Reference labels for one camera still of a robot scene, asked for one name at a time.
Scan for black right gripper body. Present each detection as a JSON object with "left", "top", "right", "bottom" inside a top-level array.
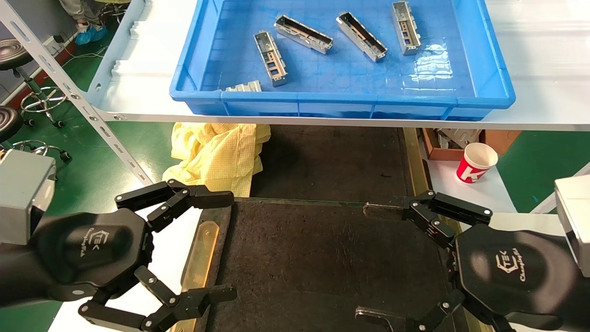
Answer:
[{"left": 454, "top": 224, "right": 579, "bottom": 330}]

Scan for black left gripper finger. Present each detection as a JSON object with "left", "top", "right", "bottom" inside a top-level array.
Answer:
[
  {"left": 78, "top": 265, "right": 238, "bottom": 332},
  {"left": 114, "top": 179, "right": 235, "bottom": 233}
]

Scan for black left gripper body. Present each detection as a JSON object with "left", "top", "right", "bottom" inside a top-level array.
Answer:
[{"left": 29, "top": 208, "right": 155, "bottom": 302}]

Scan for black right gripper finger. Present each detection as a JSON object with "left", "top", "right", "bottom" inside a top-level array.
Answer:
[
  {"left": 355, "top": 290, "right": 466, "bottom": 332},
  {"left": 363, "top": 190, "right": 493, "bottom": 249}
]

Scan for silver metal channel part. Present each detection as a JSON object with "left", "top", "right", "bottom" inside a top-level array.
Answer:
[
  {"left": 274, "top": 15, "right": 334, "bottom": 55},
  {"left": 224, "top": 80, "right": 262, "bottom": 92},
  {"left": 392, "top": 1, "right": 421, "bottom": 56},
  {"left": 253, "top": 30, "right": 289, "bottom": 87},
  {"left": 336, "top": 12, "right": 388, "bottom": 62}
]

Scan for brass edge strip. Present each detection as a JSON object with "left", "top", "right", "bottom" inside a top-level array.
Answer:
[
  {"left": 173, "top": 220, "right": 221, "bottom": 332},
  {"left": 403, "top": 127, "right": 433, "bottom": 196}
]

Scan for red and white paper cup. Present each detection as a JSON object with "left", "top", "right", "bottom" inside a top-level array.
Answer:
[{"left": 455, "top": 142, "right": 499, "bottom": 184}]

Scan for yellow cloth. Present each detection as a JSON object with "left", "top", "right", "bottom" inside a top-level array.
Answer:
[{"left": 162, "top": 122, "right": 271, "bottom": 198}]

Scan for grey metal brackets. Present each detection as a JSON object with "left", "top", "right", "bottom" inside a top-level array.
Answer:
[{"left": 438, "top": 129, "right": 482, "bottom": 149}]

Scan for brown cardboard box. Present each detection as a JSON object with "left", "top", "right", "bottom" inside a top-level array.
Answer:
[{"left": 420, "top": 128, "right": 522, "bottom": 161}]

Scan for white shelf board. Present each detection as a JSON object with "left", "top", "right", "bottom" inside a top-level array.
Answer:
[{"left": 86, "top": 0, "right": 590, "bottom": 132}]

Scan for black round swivel stool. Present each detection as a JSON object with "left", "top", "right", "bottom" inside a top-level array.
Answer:
[
  {"left": 0, "top": 39, "right": 69, "bottom": 128},
  {"left": 0, "top": 106, "right": 73, "bottom": 163}
]

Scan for blue plastic tray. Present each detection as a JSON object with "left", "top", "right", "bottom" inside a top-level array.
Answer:
[{"left": 169, "top": 0, "right": 516, "bottom": 121}]

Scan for white foam block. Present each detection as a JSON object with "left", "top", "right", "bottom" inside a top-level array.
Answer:
[{"left": 129, "top": 19, "right": 155, "bottom": 41}]

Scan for person wearing blue shoe covers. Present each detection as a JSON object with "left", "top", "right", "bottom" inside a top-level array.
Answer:
[{"left": 59, "top": 0, "right": 109, "bottom": 45}]

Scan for black swivel chair base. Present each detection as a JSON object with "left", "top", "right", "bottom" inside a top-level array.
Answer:
[{"left": 94, "top": 0, "right": 132, "bottom": 24}]

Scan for white power strip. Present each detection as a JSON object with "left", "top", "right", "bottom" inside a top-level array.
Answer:
[{"left": 42, "top": 33, "right": 66, "bottom": 52}]

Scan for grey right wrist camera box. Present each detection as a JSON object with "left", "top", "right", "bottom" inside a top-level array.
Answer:
[{"left": 555, "top": 175, "right": 590, "bottom": 277}]

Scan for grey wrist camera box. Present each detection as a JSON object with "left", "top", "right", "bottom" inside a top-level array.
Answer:
[
  {"left": 0, "top": 148, "right": 57, "bottom": 246},
  {"left": 555, "top": 175, "right": 590, "bottom": 277}
]

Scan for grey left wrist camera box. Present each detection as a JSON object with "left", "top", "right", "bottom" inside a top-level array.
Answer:
[{"left": 0, "top": 148, "right": 57, "bottom": 246}]

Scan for grey metal shelf post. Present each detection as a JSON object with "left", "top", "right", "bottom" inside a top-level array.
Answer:
[
  {"left": 530, "top": 162, "right": 590, "bottom": 215},
  {"left": 0, "top": 0, "right": 155, "bottom": 187}
]

